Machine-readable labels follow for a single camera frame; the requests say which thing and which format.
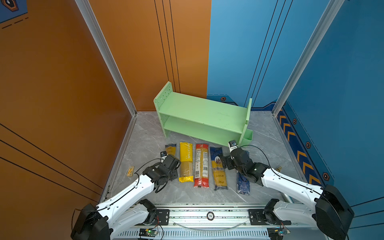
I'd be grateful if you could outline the blue and yellow spaghetti bag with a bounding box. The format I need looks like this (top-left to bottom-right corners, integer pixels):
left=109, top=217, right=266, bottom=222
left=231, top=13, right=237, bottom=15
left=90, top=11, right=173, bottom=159
left=165, top=144, right=177, bottom=157

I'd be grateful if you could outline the red spaghetti bag white label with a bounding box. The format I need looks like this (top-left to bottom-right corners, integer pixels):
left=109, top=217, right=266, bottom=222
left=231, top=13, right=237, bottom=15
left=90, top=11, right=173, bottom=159
left=194, top=144, right=209, bottom=188

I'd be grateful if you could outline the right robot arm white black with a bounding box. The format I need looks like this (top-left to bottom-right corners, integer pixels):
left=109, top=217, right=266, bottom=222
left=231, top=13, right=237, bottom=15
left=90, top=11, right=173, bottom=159
left=220, top=145, right=355, bottom=240

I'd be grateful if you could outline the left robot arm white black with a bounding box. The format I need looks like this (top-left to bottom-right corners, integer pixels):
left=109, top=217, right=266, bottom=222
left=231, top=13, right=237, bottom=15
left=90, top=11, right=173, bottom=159
left=71, top=155, right=181, bottom=240

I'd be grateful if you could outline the green cup on shelf side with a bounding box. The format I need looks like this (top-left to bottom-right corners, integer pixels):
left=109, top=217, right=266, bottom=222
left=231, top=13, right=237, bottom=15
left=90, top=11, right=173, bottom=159
left=240, top=129, right=253, bottom=146

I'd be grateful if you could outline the green two-tier shelf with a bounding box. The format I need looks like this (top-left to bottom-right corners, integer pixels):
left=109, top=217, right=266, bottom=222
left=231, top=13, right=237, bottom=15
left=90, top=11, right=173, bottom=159
left=154, top=82, right=253, bottom=147

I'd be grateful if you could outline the Ankara yellow blue spaghetti bag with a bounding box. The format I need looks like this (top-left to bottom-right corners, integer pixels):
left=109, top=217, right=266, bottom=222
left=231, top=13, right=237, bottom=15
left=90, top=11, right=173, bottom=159
left=210, top=147, right=228, bottom=191

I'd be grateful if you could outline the blue Barilla spaghetti box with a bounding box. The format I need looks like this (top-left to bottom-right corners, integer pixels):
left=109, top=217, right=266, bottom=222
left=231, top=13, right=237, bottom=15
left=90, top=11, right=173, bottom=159
left=237, top=167, right=251, bottom=196

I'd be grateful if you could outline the left green circuit board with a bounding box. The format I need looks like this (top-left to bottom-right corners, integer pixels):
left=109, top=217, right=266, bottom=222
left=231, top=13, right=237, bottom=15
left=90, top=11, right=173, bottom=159
left=139, top=229, right=160, bottom=240

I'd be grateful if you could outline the right circuit board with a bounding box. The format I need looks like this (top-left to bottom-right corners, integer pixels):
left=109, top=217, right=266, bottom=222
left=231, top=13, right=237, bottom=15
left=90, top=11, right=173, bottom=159
left=267, top=229, right=291, bottom=240

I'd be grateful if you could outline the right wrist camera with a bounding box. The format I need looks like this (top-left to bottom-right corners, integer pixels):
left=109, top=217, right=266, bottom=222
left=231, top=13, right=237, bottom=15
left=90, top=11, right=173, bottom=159
left=229, top=140, right=239, bottom=153

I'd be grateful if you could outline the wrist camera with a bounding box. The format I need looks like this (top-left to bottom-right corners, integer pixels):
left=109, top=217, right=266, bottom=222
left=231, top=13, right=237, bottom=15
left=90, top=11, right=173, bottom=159
left=229, top=140, right=239, bottom=153
left=161, top=151, right=168, bottom=160

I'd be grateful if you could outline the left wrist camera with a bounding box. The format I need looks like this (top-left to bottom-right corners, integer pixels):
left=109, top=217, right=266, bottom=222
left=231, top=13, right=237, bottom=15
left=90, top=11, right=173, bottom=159
left=161, top=151, right=168, bottom=160

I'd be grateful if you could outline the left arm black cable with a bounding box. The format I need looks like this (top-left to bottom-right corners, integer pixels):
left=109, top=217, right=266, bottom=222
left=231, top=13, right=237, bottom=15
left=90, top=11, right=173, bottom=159
left=70, top=158, right=169, bottom=223

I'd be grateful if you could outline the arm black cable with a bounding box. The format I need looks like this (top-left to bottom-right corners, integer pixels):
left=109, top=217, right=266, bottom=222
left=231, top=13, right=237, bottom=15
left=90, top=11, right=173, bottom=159
left=239, top=144, right=325, bottom=199
left=70, top=158, right=169, bottom=223

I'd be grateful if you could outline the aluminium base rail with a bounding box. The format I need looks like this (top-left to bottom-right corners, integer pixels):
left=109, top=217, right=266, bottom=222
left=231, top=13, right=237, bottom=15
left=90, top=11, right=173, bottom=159
left=98, top=202, right=343, bottom=240

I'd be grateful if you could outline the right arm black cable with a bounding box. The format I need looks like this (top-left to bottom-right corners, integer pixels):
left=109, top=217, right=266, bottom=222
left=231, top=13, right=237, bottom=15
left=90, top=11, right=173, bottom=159
left=239, top=144, right=325, bottom=199

